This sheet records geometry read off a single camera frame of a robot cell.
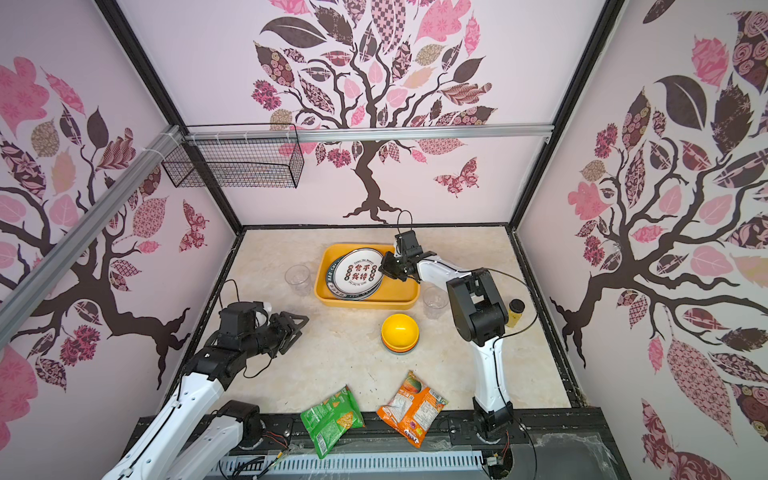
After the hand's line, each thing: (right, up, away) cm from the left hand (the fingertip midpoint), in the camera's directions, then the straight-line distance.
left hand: (308, 329), depth 78 cm
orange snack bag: (+28, -20, -4) cm, 34 cm away
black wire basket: (-28, +52, +17) cm, 61 cm away
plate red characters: (+10, +13, +23) cm, 28 cm away
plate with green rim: (+10, +13, +23) cm, 28 cm away
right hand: (+18, +17, +22) cm, 33 cm away
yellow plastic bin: (+23, +7, +19) cm, 31 cm away
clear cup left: (-9, +12, +22) cm, 26 cm away
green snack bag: (+7, -21, -6) cm, 23 cm away
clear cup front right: (+37, +5, +18) cm, 41 cm away
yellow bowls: (+25, -4, +11) cm, 28 cm away
